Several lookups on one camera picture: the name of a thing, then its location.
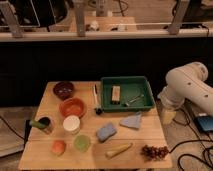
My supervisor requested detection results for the orange bowl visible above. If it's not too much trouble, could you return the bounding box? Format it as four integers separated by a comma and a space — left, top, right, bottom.
59, 98, 86, 118

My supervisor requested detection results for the white handled brush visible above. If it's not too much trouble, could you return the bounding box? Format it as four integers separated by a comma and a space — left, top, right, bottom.
93, 84, 102, 115

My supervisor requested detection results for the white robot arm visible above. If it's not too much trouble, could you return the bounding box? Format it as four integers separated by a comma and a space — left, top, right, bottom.
158, 62, 213, 124

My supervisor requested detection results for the green plastic cup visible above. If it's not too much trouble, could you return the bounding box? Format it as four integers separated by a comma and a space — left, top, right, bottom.
74, 135, 91, 152

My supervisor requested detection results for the grey blue cloth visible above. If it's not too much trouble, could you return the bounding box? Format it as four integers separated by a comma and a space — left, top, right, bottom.
119, 111, 142, 130

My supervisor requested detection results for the white horizontal rail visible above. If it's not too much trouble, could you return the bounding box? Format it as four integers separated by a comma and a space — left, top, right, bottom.
0, 28, 213, 42

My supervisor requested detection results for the bunch of dark grapes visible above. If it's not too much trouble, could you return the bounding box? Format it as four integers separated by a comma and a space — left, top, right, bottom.
141, 145, 169, 161

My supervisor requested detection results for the green marker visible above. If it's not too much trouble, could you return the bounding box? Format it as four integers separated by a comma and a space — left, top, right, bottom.
29, 120, 46, 129

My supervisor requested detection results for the white paper cup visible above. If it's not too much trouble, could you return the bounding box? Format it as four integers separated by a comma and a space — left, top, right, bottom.
63, 115, 80, 134

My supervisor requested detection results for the dark brown bowl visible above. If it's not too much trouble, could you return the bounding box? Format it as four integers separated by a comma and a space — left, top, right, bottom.
53, 81, 74, 100

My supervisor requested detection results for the orange fruit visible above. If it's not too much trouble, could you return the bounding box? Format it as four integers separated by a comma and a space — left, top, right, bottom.
51, 140, 66, 156

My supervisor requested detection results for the wooden block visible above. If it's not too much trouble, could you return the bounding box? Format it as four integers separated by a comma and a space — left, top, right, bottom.
111, 86, 120, 104

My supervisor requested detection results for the blue device on floor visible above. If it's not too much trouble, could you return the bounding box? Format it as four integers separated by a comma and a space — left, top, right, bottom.
195, 116, 213, 133

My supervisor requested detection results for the yellow banana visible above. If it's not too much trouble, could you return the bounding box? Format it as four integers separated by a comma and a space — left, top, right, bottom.
105, 143, 132, 158

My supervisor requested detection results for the metal spoon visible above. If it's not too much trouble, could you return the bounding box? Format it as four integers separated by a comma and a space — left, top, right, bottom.
124, 94, 144, 107

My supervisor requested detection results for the black floor cable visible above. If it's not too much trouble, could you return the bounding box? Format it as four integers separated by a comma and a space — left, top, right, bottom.
168, 105, 213, 171

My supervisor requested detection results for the blue sponge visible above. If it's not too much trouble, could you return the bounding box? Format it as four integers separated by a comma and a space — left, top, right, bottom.
96, 123, 117, 142

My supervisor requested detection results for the green plastic tray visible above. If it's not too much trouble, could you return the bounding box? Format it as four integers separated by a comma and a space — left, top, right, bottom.
101, 76, 155, 112

